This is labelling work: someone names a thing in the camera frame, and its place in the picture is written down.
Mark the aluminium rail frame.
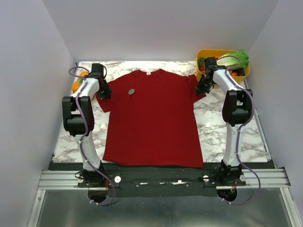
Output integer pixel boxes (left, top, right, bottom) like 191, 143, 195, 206
28, 163, 300, 227

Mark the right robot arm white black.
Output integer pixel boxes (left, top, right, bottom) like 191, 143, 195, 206
196, 57, 254, 185

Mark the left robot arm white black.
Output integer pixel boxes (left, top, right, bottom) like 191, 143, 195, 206
62, 63, 112, 187

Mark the yellow plastic bin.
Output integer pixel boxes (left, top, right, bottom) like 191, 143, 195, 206
196, 49, 250, 84

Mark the round green brooch badge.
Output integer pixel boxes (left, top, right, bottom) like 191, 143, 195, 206
128, 88, 135, 95

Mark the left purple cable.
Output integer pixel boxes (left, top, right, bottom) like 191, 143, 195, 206
68, 66, 116, 206

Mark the red t-shirt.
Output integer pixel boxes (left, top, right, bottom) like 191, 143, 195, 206
98, 69, 204, 168

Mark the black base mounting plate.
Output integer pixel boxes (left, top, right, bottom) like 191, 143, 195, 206
48, 162, 277, 198

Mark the orange snack packet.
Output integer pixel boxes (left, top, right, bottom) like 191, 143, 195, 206
71, 78, 99, 99

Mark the toy lettuce head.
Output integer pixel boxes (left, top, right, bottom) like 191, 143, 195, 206
216, 49, 249, 70

